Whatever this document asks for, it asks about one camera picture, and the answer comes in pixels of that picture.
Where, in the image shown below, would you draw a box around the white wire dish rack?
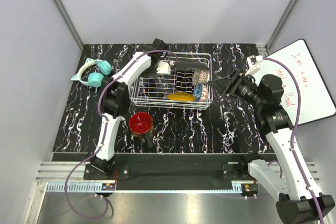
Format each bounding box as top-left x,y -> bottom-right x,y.
130,52 -> 213,110

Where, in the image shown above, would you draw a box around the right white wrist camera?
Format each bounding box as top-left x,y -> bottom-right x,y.
246,55 -> 264,77

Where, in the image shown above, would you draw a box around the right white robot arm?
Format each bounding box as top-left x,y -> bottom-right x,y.
208,70 -> 335,223

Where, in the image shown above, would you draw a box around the yellow brown-rimmed bowl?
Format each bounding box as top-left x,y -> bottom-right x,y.
166,92 -> 196,102

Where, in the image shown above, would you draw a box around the red patterned white bowl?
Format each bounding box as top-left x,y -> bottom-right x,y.
193,69 -> 209,86

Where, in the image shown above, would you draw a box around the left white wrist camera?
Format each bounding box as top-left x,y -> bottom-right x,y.
156,61 -> 171,75

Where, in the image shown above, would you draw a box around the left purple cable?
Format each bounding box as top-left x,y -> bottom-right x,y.
64,50 -> 179,221

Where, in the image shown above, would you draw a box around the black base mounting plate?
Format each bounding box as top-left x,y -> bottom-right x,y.
83,153 -> 269,180

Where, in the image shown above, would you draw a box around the black floral square plate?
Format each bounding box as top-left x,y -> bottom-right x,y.
173,61 -> 209,71

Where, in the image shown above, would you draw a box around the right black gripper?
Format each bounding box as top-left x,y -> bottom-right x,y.
207,68 -> 265,109

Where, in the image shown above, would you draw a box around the red black mug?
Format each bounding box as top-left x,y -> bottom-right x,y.
129,112 -> 154,149

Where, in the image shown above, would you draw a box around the blue patterned bowl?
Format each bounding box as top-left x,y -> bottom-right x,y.
193,83 -> 209,102

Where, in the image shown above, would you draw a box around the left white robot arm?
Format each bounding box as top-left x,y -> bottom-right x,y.
90,38 -> 170,180

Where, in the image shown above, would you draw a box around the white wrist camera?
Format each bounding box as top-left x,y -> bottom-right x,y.
246,55 -> 264,77
156,61 -> 171,75

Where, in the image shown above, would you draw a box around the white whiteboard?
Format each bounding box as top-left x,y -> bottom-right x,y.
254,39 -> 335,125

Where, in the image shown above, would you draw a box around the teal cat-ear headphones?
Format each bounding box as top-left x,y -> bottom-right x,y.
71,58 -> 112,88

